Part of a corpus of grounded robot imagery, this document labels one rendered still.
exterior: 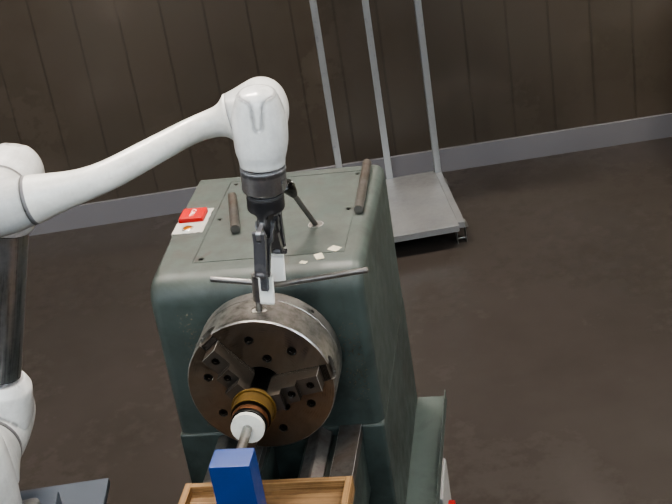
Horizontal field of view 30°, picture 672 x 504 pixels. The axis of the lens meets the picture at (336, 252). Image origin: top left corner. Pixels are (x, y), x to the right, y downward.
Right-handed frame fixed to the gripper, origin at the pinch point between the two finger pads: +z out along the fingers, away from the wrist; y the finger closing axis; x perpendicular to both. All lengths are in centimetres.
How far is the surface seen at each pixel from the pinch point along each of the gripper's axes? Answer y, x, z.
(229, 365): -9.7, 7.5, 14.6
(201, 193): 56, 35, 7
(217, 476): -36.8, 2.1, 21.8
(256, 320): -4.3, 2.7, 6.8
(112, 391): 157, 119, 140
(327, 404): -3.1, -10.8, 26.7
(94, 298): 231, 158, 143
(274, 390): -10.3, -1.8, 19.4
